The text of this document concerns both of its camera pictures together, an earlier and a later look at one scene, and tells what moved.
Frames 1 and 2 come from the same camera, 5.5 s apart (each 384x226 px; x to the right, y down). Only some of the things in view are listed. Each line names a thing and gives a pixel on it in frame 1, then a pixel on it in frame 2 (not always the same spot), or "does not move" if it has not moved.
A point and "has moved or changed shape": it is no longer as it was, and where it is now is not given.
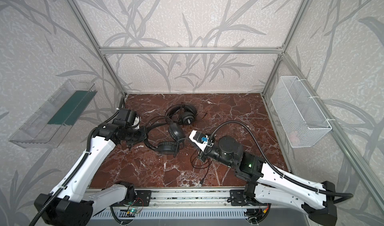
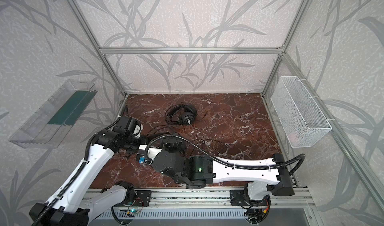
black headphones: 177,134 has moved or changed shape
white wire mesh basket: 303,122 does not move
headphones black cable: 189,123 to 178,122
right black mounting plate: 237,198 does not move
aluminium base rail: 179,199 does not move
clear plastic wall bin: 49,121 does not move
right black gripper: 203,154 to 173,147
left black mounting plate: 143,197 does not move
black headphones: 184,114 does not move
